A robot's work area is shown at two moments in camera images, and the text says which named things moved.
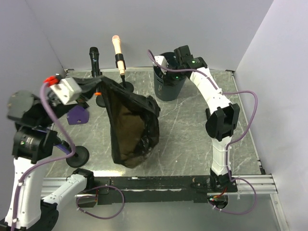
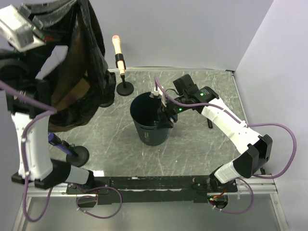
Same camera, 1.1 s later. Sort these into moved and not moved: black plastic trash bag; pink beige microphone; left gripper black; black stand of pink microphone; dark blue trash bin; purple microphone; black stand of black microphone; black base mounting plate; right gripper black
Moved: right gripper black; black plastic trash bag; dark blue trash bin; black stand of black microphone; left gripper black
Not moved: purple microphone; black base mounting plate; pink beige microphone; black stand of pink microphone
